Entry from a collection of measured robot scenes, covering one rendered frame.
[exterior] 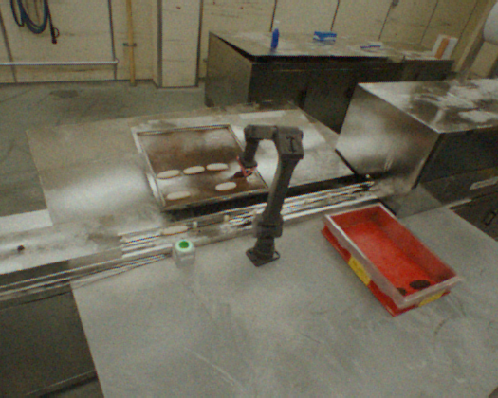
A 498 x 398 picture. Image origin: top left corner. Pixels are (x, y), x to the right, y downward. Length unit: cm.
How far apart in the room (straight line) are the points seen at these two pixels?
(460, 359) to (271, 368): 65
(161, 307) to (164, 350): 15
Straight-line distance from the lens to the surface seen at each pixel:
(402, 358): 135
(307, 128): 216
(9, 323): 150
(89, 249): 130
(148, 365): 115
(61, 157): 197
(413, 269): 165
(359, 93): 194
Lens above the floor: 185
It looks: 37 degrees down
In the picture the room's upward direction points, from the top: 10 degrees clockwise
